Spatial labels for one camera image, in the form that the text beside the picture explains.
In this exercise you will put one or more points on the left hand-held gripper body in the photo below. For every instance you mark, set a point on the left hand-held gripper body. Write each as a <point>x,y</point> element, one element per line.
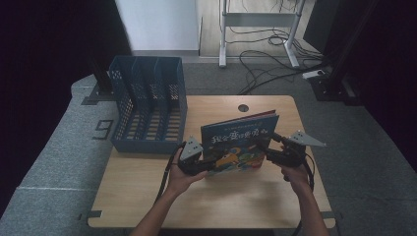
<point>193,157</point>

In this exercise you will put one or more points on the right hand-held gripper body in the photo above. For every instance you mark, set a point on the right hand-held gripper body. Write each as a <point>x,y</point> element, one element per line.
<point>291,150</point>

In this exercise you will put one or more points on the blue cartoon picture book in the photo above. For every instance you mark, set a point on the blue cartoon picture book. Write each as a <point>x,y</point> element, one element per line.
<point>239,144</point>

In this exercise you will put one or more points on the blue plastic file rack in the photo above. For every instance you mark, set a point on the blue plastic file rack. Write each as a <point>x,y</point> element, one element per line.
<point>149,111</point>

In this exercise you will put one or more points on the person's left hand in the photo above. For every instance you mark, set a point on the person's left hand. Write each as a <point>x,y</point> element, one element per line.
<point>183,180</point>

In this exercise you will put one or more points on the person's right hand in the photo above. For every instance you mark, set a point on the person's right hand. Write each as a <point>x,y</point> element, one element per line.
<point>296,178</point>

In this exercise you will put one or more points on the white power strip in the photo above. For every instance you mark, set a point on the white power strip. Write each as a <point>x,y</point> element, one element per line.
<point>313,74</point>

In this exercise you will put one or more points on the black metal stand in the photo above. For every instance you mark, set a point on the black metal stand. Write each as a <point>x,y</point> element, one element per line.
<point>334,78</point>
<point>101,82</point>

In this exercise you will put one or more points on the dark curtain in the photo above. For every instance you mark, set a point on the dark curtain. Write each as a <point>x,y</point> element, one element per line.
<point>390,65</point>
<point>39,65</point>

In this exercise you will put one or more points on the white panel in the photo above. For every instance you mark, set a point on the white panel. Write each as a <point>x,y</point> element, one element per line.
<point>157,23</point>

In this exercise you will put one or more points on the white metal desk frame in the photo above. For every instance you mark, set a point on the white metal desk frame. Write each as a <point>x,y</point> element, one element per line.
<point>259,19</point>

